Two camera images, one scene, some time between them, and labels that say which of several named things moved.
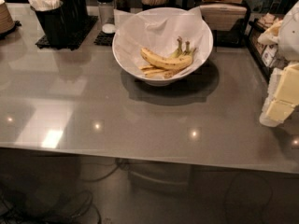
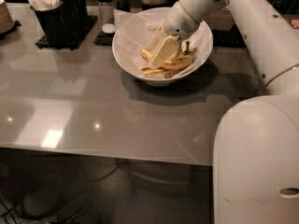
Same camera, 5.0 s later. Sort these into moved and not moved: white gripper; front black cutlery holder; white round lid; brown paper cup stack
Moved: white gripper
Not moved: white round lid; brown paper cup stack; front black cutlery holder
